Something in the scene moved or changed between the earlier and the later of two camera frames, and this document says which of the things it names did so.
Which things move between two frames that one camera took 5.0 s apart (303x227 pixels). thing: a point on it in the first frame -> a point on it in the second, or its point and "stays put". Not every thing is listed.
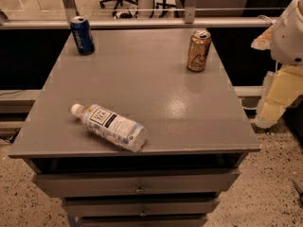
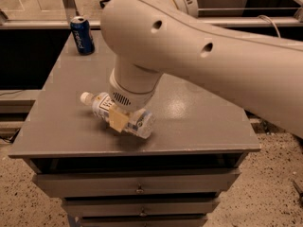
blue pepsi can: [82, 34] stays put
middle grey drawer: [138, 207] stays put
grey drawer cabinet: [128, 136] stays put
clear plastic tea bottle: [106, 125] -> [141, 122]
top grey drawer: [132, 183] stays put
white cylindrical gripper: [288, 38] -> [129, 100]
